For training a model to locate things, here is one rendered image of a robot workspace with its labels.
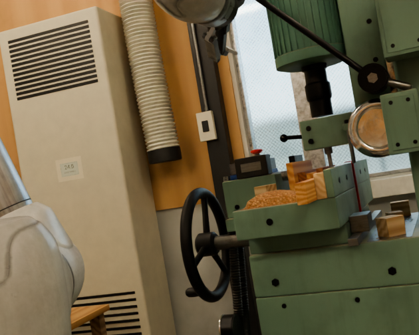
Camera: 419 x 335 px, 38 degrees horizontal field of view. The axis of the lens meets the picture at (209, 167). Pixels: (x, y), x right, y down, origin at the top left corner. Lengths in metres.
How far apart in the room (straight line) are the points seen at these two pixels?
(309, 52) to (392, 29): 0.21
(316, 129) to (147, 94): 1.46
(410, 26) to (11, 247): 0.83
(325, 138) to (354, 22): 0.26
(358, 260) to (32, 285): 0.63
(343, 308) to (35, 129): 1.95
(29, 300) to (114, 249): 1.80
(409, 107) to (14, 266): 0.77
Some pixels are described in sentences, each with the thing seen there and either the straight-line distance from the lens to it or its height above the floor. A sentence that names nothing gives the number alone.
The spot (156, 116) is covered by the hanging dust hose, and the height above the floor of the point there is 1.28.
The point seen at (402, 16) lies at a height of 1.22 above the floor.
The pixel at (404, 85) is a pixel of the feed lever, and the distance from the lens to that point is 1.31.
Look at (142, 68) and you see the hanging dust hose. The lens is 2.81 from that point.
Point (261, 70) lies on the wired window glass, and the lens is 2.90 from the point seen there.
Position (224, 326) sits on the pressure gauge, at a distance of 1.29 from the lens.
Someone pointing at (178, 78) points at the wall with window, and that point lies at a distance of 2.92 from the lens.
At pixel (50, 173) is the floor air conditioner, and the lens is 2.88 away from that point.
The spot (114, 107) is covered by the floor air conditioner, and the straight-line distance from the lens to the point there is 2.74.
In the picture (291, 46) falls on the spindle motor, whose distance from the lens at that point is 1.42.
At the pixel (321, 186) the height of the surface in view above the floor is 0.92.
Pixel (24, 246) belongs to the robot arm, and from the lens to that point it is 0.98.
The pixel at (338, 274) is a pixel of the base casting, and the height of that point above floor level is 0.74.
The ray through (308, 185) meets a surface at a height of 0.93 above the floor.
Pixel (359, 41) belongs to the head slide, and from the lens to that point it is 1.40.
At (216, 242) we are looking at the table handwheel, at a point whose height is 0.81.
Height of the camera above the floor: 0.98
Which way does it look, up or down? 1 degrees up
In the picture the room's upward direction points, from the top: 9 degrees counter-clockwise
